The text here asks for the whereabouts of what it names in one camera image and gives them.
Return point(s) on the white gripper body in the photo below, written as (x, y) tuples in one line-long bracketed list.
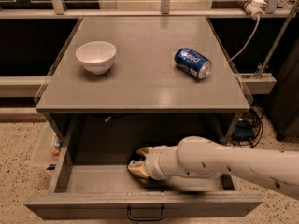
[(154, 162)]

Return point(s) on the white power strip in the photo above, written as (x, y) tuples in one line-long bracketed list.
[(252, 7)]

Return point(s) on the clear plastic side bin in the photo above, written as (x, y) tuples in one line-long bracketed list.
[(47, 151)]

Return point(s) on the white ceramic bowl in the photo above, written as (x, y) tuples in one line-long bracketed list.
[(96, 57)]

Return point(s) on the grey counter cabinet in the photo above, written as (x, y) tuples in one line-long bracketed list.
[(144, 77)]

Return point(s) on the black drawer handle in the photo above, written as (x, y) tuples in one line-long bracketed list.
[(145, 214)]

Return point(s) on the dark blue rxbar wrapper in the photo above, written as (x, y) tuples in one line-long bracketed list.
[(134, 157)]

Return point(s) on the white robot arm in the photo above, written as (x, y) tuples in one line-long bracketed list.
[(197, 157)]

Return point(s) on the blue box on floor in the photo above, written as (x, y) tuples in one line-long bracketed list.
[(243, 131)]

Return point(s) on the blue soda can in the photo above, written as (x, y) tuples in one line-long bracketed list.
[(193, 63)]

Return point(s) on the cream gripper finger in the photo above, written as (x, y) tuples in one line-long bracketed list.
[(144, 151), (138, 169)]

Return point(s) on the grey open drawer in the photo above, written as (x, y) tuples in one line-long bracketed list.
[(91, 179)]

